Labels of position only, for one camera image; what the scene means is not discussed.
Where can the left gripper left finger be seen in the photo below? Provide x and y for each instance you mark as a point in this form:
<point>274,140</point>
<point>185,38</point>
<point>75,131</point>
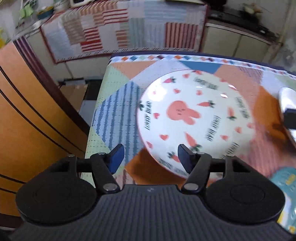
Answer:
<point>104,165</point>

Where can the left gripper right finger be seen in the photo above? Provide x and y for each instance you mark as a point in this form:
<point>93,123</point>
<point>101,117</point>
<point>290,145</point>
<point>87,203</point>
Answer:
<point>197,166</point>

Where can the white rabbit carrot plate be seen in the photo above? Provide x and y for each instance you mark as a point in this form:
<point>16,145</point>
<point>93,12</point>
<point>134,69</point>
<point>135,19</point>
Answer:
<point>195,108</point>

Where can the white bowl black rim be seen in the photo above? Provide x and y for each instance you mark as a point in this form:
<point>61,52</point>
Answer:
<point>286,102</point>

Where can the colourful patchwork tablecloth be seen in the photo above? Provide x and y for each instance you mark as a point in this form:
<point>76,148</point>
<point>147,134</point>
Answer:
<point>127,77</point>

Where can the orange wooden chair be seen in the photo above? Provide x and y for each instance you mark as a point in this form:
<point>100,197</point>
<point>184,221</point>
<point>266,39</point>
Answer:
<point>39,126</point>

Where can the light blue patterned plate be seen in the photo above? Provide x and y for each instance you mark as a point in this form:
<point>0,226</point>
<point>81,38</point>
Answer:
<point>285,179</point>

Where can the striped patchwork counter cover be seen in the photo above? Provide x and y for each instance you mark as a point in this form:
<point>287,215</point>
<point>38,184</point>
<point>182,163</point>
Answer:
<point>107,27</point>

